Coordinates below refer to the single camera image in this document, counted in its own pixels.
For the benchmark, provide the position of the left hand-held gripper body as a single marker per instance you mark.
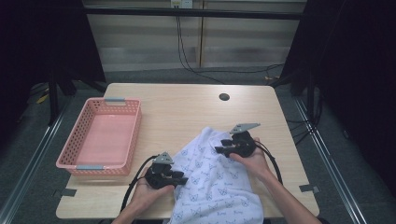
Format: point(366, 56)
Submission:
point(158, 175)

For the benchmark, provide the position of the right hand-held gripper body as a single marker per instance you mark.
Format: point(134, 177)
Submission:
point(243, 144)

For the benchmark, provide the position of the white printed cloth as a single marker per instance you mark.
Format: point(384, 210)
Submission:
point(211, 183)

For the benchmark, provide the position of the person's right hand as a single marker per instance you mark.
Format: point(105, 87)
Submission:
point(258, 161)

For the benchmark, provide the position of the person's left hand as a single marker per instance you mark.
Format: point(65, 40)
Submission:
point(146, 196)

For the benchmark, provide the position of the pink perforated plastic basket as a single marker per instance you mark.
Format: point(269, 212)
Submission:
point(104, 140)

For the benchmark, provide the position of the grey tape piece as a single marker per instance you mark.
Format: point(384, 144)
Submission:
point(309, 188)
point(69, 192)

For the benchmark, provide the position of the black metal stand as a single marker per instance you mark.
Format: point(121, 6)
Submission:
point(53, 99)

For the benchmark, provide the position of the black curtain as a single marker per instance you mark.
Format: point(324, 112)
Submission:
point(37, 46)
point(358, 77)

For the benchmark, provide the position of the black horizontal bar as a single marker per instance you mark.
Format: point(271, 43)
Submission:
point(193, 13)

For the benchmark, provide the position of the yellow object on floor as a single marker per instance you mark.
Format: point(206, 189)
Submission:
point(42, 98)

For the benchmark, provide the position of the metal floor rail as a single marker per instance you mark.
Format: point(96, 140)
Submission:
point(330, 168)
point(28, 174)

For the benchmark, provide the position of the white wall outlet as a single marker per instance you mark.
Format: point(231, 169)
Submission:
point(182, 3)

